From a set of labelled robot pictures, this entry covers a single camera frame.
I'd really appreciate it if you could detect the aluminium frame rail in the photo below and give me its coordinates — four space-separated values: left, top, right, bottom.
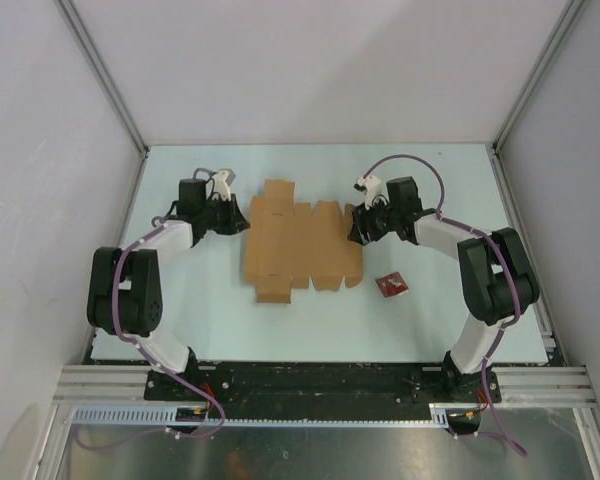
53 363 596 407

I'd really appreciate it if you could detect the aluminium corner post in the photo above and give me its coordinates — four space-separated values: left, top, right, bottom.
53 0 149 157
492 0 586 151

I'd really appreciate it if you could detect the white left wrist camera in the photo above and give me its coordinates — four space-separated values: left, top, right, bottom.
210 169 236 201

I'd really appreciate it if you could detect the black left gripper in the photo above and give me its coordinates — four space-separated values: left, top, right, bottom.
200 194 251 236

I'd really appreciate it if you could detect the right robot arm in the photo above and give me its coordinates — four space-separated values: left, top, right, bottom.
348 174 540 401

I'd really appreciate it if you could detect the brown cardboard box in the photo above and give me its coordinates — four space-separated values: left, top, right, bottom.
242 179 364 304

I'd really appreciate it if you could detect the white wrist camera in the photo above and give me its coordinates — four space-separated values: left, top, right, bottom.
354 174 382 210
210 169 236 201

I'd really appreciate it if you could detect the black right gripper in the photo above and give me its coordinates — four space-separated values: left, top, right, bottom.
347 194 400 246

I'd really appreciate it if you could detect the left aluminium corner post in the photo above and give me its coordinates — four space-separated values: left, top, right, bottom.
53 0 149 157

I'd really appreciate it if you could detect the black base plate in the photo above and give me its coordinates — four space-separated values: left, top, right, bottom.
143 357 502 407

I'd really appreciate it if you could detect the grey slotted cable duct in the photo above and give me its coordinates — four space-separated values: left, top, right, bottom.
69 404 452 429

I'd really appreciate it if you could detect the right aluminium corner post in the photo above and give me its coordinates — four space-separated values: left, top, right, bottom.
492 0 586 151

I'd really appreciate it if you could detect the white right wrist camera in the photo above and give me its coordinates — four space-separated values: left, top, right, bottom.
354 174 382 210

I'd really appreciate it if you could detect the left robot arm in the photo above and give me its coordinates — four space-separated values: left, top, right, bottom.
86 169 250 400

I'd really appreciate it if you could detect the small red packet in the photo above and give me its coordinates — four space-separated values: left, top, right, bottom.
375 272 409 298

